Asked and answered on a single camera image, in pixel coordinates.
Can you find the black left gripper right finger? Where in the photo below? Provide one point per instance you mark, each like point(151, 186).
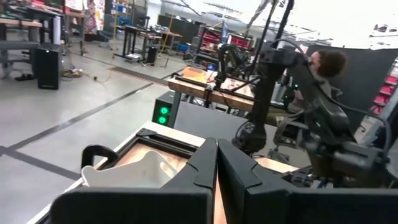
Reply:
point(236, 174)

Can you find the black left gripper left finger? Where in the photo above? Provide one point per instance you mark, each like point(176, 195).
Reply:
point(202, 168)

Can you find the white plastic bin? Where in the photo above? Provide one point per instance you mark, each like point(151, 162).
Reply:
point(130, 174)

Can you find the black background robot arm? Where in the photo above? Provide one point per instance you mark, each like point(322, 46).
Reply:
point(222, 62)

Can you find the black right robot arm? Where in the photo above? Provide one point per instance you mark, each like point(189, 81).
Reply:
point(267, 93)

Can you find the grey office chair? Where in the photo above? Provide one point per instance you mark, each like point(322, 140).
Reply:
point(289, 130)

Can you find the red storage bins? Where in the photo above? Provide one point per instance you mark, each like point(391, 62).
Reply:
point(384, 93)

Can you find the black tower with green lights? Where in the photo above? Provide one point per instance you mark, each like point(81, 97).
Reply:
point(161, 105)

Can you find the wooden background robot table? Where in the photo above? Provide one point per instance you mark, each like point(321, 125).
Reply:
point(192, 88)

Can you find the black partition panel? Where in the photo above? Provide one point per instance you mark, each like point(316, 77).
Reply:
point(367, 77)

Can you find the person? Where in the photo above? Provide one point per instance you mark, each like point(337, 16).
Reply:
point(329, 63)

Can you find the blue storage bin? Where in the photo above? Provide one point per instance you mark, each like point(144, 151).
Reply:
point(183, 47)

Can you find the red bin rack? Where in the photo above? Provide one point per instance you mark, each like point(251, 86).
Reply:
point(239, 42)

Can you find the black background desk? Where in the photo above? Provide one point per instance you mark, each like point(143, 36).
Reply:
point(133, 31)

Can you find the black stand pole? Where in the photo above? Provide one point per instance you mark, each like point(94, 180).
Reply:
point(284, 18)

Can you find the black computer tower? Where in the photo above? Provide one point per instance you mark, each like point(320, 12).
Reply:
point(46, 68)

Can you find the white cylinder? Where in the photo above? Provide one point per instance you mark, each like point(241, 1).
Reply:
point(56, 31)

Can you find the wooden background desk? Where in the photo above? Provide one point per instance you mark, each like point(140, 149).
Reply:
point(18, 23)

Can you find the black rail clip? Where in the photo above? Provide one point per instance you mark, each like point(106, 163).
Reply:
point(93, 148)

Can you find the colourful wall banner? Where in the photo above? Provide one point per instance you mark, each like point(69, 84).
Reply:
point(90, 18)

